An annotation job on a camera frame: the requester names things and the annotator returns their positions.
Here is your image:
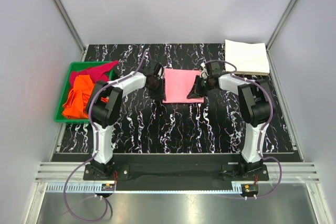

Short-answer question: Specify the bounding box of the right aluminium corner post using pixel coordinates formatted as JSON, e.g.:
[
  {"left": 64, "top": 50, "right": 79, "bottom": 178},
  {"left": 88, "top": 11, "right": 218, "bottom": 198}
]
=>
[{"left": 266, "top": 0, "right": 299, "bottom": 52}]

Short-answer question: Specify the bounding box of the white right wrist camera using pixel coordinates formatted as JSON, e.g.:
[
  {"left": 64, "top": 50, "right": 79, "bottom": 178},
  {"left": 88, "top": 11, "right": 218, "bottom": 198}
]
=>
[{"left": 200, "top": 63, "right": 208, "bottom": 79}]

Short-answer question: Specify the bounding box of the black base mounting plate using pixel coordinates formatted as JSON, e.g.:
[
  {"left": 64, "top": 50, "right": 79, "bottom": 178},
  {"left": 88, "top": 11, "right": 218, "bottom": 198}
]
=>
[{"left": 83, "top": 153, "right": 262, "bottom": 193}]

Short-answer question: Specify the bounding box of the magenta t shirt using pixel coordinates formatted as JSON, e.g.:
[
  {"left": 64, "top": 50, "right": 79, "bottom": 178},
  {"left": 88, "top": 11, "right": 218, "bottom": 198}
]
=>
[{"left": 69, "top": 60, "right": 119, "bottom": 85}]

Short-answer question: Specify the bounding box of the pink t shirt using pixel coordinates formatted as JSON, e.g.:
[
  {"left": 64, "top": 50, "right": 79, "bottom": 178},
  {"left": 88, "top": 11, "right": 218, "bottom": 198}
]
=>
[{"left": 163, "top": 68, "right": 204, "bottom": 103}]

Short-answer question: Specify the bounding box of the wooden board under cloth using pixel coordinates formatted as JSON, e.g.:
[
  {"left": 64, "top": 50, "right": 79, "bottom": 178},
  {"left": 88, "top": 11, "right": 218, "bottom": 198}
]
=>
[{"left": 234, "top": 71, "right": 270, "bottom": 76}]

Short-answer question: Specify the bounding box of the green plastic bin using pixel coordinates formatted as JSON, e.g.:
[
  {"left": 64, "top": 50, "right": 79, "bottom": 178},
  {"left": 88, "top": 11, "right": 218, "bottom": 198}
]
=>
[{"left": 54, "top": 67, "right": 117, "bottom": 124}]

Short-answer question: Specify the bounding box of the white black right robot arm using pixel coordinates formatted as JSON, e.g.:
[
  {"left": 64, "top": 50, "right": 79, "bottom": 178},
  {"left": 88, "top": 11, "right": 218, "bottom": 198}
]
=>
[{"left": 187, "top": 60, "right": 275, "bottom": 180}]

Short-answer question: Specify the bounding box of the left aluminium corner post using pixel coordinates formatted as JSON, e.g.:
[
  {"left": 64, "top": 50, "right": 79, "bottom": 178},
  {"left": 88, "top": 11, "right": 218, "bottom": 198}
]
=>
[{"left": 52, "top": 0, "right": 86, "bottom": 55}]

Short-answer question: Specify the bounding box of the white folded cloth stack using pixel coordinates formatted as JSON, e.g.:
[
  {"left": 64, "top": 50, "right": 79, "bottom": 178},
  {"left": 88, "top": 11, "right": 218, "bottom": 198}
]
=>
[{"left": 224, "top": 39, "right": 270, "bottom": 72}]

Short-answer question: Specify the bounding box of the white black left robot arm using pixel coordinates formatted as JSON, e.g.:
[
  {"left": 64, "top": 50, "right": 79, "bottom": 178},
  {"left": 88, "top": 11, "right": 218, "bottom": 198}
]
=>
[{"left": 86, "top": 60, "right": 165, "bottom": 180}]

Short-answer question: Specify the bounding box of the aluminium corner post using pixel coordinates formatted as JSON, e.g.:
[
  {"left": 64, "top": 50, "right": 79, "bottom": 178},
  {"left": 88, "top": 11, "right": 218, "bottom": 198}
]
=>
[
  {"left": 52, "top": 0, "right": 86, "bottom": 55},
  {"left": 266, "top": 0, "right": 299, "bottom": 52}
]

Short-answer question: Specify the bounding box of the aluminium front frame rail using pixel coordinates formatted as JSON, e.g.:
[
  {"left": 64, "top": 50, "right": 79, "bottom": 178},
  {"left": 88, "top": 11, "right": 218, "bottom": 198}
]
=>
[{"left": 35, "top": 162, "right": 319, "bottom": 194}]

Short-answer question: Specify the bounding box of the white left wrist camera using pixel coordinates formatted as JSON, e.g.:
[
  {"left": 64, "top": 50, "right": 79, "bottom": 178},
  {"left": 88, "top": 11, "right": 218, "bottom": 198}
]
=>
[{"left": 156, "top": 68, "right": 164, "bottom": 79}]

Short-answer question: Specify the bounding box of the orange t shirt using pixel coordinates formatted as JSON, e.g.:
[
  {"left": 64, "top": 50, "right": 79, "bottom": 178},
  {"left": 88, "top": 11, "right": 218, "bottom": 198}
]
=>
[{"left": 62, "top": 75, "right": 95, "bottom": 119}]

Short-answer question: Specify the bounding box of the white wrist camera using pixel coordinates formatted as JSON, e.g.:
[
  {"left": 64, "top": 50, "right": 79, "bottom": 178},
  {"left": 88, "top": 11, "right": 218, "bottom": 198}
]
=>
[
  {"left": 156, "top": 68, "right": 164, "bottom": 79},
  {"left": 200, "top": 63, "right": 208, "bottom": 79}
]

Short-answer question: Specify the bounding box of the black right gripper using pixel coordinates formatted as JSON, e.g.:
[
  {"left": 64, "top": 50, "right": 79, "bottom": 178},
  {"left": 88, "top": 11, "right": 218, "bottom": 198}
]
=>
[{"left": 187, "top": 76, "right": 214, "bottom": 100}]

